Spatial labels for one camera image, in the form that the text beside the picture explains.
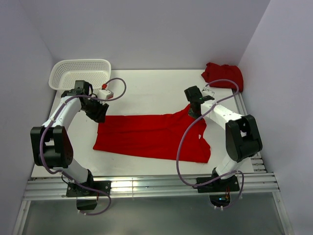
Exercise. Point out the white perforated plastic basket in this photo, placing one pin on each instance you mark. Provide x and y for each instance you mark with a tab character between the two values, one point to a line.
65	73

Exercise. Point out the right side aluminium rail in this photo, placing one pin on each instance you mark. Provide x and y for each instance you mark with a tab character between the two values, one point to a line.
252	141

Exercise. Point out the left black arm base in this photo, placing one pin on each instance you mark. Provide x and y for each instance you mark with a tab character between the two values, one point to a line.
87	194

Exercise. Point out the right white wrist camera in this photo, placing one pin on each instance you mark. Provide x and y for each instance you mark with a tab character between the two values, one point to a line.
207	91

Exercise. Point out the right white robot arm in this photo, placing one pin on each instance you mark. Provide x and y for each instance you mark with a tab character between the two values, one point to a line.
242	137

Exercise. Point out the dark red t-shirt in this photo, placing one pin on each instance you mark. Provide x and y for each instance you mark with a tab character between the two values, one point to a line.
214	72

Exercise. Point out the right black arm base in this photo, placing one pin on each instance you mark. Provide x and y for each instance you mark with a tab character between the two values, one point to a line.
223	188

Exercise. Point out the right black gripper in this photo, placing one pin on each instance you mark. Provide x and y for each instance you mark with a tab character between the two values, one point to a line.
191	113

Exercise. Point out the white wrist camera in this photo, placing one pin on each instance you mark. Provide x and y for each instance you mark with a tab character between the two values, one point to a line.
105	94
207	91

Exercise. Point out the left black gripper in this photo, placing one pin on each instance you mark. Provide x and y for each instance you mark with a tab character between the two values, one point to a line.
100	115

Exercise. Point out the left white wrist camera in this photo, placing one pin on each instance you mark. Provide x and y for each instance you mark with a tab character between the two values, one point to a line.
105	94

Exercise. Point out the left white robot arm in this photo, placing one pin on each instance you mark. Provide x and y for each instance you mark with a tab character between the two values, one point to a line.
51	145

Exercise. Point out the bright red t-shirt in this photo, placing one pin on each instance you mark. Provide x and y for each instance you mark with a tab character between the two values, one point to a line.
154	136

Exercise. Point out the aluminium rail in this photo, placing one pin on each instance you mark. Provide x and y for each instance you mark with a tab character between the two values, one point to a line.
252	141
147	186

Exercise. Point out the front aluminium rail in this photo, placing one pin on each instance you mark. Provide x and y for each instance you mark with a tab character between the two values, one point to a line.
147	186

